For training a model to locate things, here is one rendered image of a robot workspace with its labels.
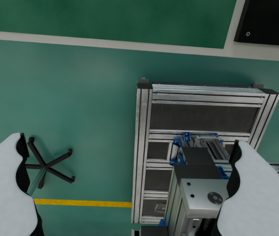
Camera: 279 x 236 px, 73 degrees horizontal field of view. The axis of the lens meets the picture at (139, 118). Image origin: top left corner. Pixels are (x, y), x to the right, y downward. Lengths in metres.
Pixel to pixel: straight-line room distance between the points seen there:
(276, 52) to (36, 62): 1.27
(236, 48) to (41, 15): 0.49
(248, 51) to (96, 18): 0.39
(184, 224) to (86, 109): 1.10
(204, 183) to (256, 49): 0.37
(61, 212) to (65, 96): 1.31
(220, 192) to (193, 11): 0.44
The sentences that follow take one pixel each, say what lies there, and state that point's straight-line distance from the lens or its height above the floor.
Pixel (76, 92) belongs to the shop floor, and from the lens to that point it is 1.41.
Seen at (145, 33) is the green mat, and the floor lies 0.75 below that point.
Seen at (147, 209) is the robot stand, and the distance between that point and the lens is 1.81.
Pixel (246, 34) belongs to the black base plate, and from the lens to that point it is 0.56.
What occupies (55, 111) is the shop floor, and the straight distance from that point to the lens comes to 1.53.
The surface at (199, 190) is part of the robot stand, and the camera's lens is 0.51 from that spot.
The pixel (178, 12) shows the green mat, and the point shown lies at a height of 0.75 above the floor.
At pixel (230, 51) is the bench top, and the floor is 0.75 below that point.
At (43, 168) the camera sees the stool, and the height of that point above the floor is 0.09.
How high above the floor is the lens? 1.26
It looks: 61 degrees down
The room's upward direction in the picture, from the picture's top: 178 degrees clockwise
